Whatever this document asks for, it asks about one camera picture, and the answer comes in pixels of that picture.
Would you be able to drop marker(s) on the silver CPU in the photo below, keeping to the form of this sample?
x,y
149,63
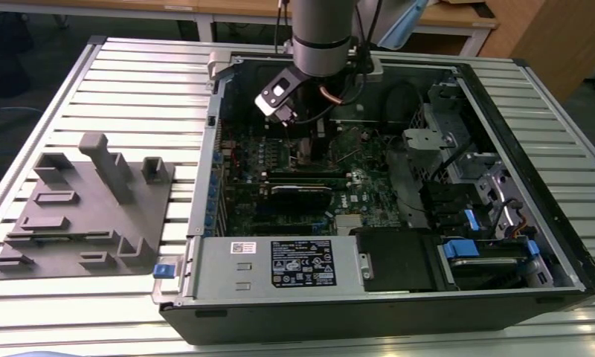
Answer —
x,y
304,150

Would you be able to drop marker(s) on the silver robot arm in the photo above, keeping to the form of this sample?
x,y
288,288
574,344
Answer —
x,y
322,29

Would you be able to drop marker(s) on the CPU socket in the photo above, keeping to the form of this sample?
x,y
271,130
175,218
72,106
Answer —
x,y
318,168

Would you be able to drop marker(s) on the black RAM slot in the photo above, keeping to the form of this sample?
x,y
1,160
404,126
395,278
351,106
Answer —
x,y
307,180
307,184
307,175
307,172

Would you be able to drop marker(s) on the black graphics card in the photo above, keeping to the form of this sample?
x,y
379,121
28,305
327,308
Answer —
x,y
302,199

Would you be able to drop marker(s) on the green motherboard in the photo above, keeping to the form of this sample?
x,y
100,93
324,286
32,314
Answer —
x,y
376,201

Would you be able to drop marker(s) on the pale blue teach pendant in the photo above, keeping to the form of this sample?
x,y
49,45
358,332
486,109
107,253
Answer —
x,y
402,26

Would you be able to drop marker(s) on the silver chipset heat sink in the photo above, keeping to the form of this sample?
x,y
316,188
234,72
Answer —
x,y
351,220

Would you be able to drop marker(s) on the black plastic connector block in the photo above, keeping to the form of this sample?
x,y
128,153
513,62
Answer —
x,y
446,201

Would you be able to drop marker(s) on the grey power supply unit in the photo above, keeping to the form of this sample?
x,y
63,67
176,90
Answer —
x,y
218,260

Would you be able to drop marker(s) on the hard disk in blue carrier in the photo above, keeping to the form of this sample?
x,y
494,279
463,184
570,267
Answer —
x,y
458,247

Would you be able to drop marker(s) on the wooden desk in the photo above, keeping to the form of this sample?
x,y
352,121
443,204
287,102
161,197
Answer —
x,y
104,3

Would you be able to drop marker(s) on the blue case latch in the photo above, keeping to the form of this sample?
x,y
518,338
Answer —
x,y
164,270

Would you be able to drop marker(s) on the wooden cabinet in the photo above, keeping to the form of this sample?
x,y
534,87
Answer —
x,y
565,37

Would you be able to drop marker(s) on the grey parts rack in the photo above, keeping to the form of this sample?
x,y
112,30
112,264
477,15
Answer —
x,y
89,230

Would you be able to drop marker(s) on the black PC case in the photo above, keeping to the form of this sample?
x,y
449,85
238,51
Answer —
x,y
327,320

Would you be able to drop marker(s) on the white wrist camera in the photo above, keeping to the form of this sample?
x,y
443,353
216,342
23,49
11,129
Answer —
x,y
278,93

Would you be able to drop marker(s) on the grey metal bracket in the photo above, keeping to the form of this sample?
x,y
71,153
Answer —
x,y
422,148

